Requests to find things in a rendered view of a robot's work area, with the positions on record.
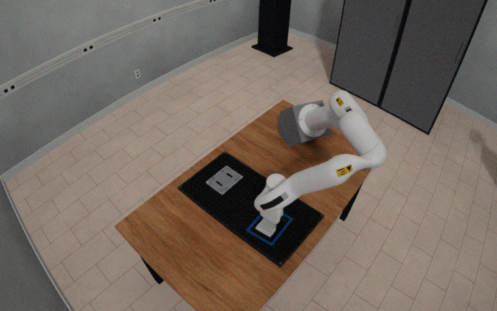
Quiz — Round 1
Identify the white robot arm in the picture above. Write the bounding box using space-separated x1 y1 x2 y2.
254 90 386 213

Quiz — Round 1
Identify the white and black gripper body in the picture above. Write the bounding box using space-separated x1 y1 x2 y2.
260 208 283 224

